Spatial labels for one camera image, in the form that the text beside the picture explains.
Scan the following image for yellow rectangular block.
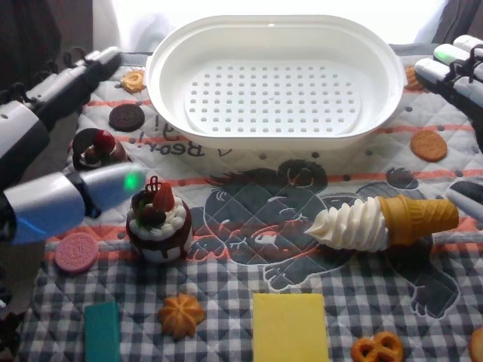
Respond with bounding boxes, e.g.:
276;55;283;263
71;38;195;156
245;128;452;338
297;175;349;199
252;293;329;362

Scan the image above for dark curtain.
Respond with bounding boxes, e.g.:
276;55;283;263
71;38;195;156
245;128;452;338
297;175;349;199
412;0;483;45
0;0;96;97

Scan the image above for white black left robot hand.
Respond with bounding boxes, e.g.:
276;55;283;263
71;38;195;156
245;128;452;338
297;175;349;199
0;47;148;247

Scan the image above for brown toy pretzel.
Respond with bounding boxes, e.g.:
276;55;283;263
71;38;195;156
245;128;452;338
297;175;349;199
350;331;405;362

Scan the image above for pale orange cookie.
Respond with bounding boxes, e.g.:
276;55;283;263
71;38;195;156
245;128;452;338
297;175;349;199
468;327;483;362

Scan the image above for flower-shaped butter cookie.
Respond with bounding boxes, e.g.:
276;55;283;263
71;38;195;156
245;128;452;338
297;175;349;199
157;293;205;341

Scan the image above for pink sandwich cookie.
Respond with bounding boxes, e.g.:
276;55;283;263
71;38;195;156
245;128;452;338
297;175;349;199
55;231;100;274

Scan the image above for grey quilt with bear print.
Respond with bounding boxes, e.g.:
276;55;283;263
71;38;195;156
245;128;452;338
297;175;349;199
22;41;483;362

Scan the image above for teal rectangular block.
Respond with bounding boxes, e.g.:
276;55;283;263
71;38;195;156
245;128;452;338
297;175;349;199
84;301;122;362

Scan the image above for white oval perforated basket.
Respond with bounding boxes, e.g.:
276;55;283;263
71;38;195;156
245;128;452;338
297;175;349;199
145;14;409;159

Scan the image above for white perforated insert plate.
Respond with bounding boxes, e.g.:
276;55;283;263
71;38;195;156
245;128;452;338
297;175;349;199
183;62;366;137

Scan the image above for chocolate cake with strawberry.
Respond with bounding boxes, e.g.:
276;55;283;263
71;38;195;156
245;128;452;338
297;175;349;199
125;175;194;263

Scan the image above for yellow ring cookie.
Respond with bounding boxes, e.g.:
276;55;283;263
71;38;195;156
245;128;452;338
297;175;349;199
121;69;148;95

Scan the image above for red small object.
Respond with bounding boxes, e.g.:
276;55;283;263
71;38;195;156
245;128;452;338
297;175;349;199
71;127;134;173

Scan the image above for orange round cracker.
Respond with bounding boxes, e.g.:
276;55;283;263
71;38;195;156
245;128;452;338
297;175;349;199
403;66;427;92
410;130;448;164

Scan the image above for toy soft ice cream cone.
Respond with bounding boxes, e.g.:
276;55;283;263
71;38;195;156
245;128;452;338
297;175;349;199
303;194;460;254

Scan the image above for brown sandwich cookie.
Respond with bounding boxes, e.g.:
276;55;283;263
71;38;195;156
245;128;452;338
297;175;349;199
108;103;146;133

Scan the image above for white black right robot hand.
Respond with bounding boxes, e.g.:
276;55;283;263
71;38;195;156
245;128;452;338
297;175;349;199
413;35;483;228

